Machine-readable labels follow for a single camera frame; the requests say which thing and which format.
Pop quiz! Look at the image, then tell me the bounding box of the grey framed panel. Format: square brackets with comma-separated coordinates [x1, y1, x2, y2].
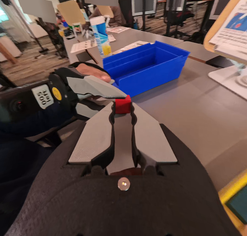
[131, 0, 158, 17]

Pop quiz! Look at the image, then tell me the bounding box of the person's left hand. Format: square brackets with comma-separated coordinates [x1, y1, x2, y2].
[77, 63, 116, 106]

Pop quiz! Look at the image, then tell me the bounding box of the yellow plastic bin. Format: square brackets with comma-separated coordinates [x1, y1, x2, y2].
[219, 170, 247, 231]

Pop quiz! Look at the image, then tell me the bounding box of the white stand base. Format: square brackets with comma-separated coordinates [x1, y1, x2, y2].
[208, 64, 247, 101]

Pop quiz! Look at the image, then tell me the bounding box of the laminated label sheet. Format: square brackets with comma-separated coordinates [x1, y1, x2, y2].
[112, 40, 155, 55]

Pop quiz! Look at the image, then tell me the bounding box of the pile of coloured wooden blocks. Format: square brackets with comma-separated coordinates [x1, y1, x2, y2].
[225, 186, 247, 225]

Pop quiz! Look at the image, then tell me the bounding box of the black office chair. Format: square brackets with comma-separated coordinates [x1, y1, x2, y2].
[164, 9, 196, 39]

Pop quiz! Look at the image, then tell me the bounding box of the white bottle with yellow label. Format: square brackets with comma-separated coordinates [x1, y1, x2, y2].
[89, 16, 113, 59]

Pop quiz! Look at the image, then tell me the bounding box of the blue plastic bin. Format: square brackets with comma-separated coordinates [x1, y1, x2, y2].
[102, 40, 191, 98]

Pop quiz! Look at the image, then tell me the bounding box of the person's left forearm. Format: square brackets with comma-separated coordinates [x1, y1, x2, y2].
[0, 103, 77, 142]

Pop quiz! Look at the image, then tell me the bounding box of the small red wooden cube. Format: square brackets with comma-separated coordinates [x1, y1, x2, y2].
[115, 95, 132, 114]

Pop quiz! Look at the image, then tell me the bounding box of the black panel tripod stand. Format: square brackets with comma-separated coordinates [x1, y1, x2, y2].
[140, 0, 153, 31]

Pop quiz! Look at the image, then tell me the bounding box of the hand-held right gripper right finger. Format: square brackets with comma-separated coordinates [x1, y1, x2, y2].
[131, 102, 178, 168]

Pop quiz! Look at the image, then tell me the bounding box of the printed instruction sheet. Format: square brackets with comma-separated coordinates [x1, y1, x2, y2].
[208, 0, 247, 56]

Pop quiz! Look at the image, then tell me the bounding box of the wooden document stand board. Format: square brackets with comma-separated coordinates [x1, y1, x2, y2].
[96, 5, 114, 19]
[56, 0, 86, 27]

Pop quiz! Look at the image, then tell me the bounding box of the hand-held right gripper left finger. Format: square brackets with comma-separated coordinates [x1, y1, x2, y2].
[68, 101, 116, 169]

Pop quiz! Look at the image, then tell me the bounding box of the instruction sheet on stand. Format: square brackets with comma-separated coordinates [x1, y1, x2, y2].
[203, 0, 247, 65]

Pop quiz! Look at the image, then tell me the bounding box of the printed paper sheet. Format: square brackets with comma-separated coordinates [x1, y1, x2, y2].
[106, 26, 132, 34]
[70, 34, 116, 54]

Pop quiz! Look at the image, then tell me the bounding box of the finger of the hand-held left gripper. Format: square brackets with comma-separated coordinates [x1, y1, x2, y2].
[75, 102, 105, 119]
[66, 75, 128, 99]

